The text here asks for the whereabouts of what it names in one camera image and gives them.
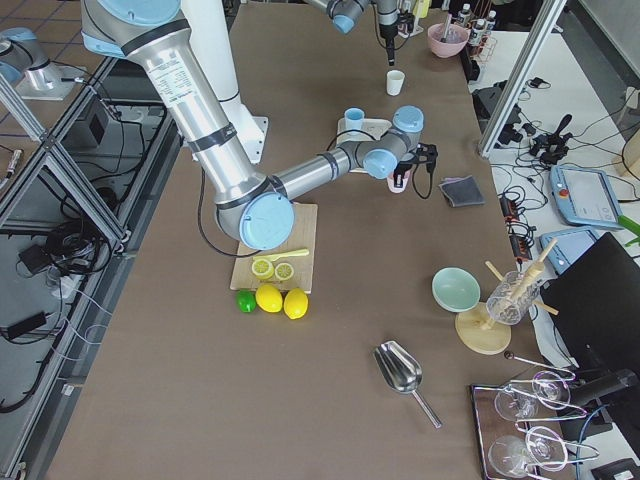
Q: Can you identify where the wine glass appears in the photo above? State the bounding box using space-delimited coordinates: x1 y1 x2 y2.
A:
525 426 568 472
488 435 535 479
532 370 571 410
494 386 538 422

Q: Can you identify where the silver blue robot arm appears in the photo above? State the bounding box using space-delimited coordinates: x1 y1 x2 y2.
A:
81 1 437 250
306 0 415 66

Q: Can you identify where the light blue cup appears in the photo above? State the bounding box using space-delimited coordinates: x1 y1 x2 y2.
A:
343 107 365 135

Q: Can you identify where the black camera clamp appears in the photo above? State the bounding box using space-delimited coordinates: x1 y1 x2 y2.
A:
529 114 573 165

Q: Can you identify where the pink cup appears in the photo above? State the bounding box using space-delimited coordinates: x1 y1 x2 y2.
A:
387 170 411 193

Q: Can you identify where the yellow lemon left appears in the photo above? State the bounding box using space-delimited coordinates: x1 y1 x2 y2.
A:
255 284 284 313

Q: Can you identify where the wine glass upper left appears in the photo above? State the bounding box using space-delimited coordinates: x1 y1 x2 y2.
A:
494 386 538 422

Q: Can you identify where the cream rabbit tray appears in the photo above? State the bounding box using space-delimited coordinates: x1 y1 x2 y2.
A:
335 118 397 179

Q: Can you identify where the clear glass mug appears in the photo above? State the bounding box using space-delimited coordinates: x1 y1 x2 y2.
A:
486 271 541 326

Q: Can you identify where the blue teach pendant lower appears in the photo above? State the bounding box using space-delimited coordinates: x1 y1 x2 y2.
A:
539 226 600 275

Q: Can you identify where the wooden cup tree stand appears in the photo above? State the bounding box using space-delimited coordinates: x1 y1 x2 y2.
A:
455 239 559 355

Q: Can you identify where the lemon half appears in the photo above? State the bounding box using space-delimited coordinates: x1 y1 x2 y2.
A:
274 262 295 282
251 258 275 280

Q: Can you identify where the wine glass upper right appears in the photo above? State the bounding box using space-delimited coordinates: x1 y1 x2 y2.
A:
532 370 571 410

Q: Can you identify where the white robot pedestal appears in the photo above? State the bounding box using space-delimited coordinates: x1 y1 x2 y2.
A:
181 0 268 164

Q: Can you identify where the pink bowl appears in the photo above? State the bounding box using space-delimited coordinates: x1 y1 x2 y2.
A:
427 23 470 58

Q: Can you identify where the lemon half right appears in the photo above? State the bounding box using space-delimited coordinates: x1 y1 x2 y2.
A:
274 262 295 282

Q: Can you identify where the black power strip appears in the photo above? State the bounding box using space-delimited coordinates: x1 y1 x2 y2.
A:
499 195 534 262

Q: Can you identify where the aluminium frame post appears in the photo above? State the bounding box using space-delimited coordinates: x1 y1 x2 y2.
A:
478 0 567 160

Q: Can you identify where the grey folded cloth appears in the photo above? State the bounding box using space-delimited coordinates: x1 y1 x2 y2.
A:
439 175 485 208

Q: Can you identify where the green lime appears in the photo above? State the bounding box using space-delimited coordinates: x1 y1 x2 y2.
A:
236 290 257 313

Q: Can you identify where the black monitor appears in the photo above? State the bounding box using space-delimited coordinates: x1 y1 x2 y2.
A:
541 231 640 396

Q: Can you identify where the cream white cup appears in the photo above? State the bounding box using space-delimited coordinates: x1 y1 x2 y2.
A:
386 70 405 96

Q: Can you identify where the yellow lemon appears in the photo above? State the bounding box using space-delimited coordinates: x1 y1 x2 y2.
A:
283 288 309 320
255 284 284 313

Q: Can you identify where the wooden cutting board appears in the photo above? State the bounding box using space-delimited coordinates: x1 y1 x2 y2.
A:
230 203 318 294

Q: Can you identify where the wine glass lower left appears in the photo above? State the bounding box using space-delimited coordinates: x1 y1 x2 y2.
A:
488 435 535 479

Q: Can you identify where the blue teach pendant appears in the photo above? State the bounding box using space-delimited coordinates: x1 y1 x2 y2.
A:
539 226 600 275
549 165 622 230

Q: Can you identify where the metal scoop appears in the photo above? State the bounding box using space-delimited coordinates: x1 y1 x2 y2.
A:
374 340 443 429

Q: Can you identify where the lemon half left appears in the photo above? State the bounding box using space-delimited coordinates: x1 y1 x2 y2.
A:
251 258 275 280

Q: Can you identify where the yellow lemon right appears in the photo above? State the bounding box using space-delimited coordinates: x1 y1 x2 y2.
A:
283 288 309 320

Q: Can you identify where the wine glass lower right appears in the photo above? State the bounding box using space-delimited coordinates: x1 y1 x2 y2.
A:
525 426 568 472

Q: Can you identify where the mint green bowl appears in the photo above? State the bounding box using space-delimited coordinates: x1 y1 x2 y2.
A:
432 267 481 313

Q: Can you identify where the yellow plastic knife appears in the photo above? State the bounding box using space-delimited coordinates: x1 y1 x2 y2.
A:
253 248 310 262

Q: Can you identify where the blue teach pendant upper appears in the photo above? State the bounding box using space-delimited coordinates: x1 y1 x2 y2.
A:
549 165 622 230

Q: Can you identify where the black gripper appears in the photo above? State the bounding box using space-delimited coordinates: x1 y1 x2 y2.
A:
375 9 414 66
393 143 438 187

